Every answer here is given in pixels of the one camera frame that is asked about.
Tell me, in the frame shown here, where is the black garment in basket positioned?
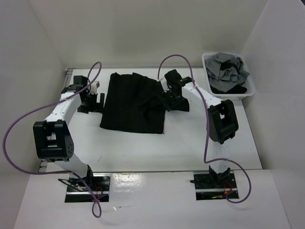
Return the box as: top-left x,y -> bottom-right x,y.
207,60 -> 249,94

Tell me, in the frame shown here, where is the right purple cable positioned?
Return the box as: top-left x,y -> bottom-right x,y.
158,55 -> 252,203

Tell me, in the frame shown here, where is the white plastic basket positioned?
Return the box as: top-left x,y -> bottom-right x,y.
202,52 -> 255,99

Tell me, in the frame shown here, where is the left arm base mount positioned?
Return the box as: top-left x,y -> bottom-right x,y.
58,174 -> 111,203

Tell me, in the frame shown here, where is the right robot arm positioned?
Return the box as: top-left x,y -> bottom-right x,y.
158,70 -> 239,187

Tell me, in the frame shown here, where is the black skirt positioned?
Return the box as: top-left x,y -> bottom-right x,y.
99,72 -> 191,135

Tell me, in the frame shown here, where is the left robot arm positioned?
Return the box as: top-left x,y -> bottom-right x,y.
33,75 -> 105,191

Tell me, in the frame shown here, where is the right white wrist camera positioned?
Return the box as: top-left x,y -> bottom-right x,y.
159,77 -> 170,92

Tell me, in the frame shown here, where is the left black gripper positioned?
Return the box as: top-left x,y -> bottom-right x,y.
78,92 -> 104,115

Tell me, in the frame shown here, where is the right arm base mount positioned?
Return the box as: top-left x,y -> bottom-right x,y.
190,171 -> 239,200

